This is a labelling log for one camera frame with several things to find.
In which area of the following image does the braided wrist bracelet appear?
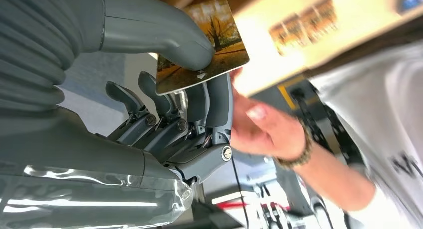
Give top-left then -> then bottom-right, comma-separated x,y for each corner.
273,120 -> 314,171

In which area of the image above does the black robot wrist cable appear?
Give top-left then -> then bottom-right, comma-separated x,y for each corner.
230,156 -> 251,229

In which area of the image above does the person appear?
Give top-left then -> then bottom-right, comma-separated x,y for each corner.
229,40 -> 423,229

